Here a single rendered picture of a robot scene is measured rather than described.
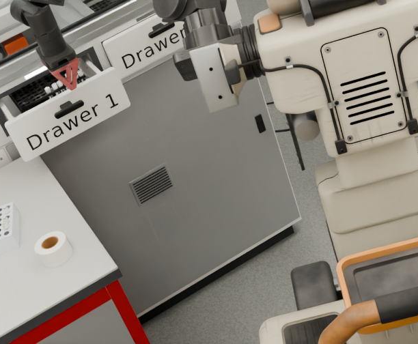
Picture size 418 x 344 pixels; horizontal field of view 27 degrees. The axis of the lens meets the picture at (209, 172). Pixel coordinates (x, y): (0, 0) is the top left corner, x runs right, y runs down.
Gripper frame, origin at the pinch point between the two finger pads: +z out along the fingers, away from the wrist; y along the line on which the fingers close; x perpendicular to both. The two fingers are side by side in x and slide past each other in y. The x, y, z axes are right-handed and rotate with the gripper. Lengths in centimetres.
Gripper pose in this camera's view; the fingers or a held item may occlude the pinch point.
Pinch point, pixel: (70, 83)
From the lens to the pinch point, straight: 199.3
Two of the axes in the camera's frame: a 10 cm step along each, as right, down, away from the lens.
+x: -8.5, 4.8, -2.3
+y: -4.6, -4.4, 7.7
